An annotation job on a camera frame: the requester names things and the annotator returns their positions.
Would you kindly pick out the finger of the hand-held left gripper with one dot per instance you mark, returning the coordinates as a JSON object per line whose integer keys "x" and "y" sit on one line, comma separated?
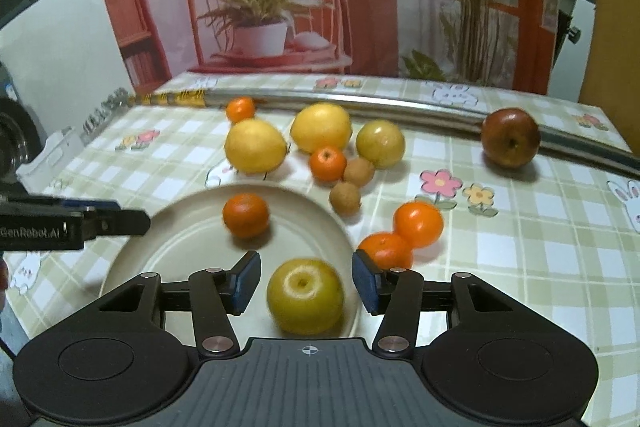
{"x": 125, "y": 223}

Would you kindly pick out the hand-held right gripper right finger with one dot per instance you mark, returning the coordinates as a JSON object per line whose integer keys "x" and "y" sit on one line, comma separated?
{"x": 365, "y": 284}

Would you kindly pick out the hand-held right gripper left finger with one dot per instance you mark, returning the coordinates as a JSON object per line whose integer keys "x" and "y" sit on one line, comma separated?
{"x": 246, "y": 282}

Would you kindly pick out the orange mandarin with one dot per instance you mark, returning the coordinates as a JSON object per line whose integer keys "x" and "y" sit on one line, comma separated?
{"x": 245, "y": 215}
{"x": 387, "y": 249}
{"x": 418, "y": 223}
{"x": 240, "y": 109}
{"x": 327, "y": 163}

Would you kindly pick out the beige round plate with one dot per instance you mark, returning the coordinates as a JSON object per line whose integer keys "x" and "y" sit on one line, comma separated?
{"x": 175, "y": 247}

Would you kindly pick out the yellow-green apple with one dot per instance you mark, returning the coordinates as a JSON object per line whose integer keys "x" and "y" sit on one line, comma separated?
{"x": 305, "y": 297}

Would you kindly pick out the small brown kiwi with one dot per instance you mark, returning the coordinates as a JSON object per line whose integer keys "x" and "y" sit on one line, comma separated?
{"x": 358, "y": 172}
{"x": 345, "y": 198}

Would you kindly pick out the yellow lemon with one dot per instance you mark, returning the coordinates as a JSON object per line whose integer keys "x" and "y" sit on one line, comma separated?
{"x": 255, "y": 146}

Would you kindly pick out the yellow asian pear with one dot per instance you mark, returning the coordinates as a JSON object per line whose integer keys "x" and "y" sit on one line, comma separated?
{"x": 380, "y": 143}

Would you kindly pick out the yellow grapefruit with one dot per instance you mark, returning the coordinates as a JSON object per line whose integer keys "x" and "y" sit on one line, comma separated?
{"x": 321, "y": 128}

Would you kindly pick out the red apple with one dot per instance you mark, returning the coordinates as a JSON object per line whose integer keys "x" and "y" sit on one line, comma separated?
{"x": 510, "y": 138}

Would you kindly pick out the white plastic basket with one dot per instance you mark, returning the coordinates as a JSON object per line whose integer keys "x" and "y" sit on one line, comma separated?
{"x": 50, "y": 152}

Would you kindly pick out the grey washing machine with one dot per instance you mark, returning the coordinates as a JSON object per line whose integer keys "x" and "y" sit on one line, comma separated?
{"x": 12, "y": 142}

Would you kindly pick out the checked floral tablecloth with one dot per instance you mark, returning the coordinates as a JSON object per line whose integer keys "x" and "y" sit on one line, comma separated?
{"x": 500, "y": 247}

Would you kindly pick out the telescopic metal pole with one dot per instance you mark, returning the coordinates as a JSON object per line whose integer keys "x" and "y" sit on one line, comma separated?
{"x": 400, "y": 109}

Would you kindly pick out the black metal stand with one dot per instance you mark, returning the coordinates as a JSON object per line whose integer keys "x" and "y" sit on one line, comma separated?
{"x": 575, "y": 7}

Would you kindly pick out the brown wooden board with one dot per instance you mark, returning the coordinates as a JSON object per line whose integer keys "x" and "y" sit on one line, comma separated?
{"x": 615, "y": 32}

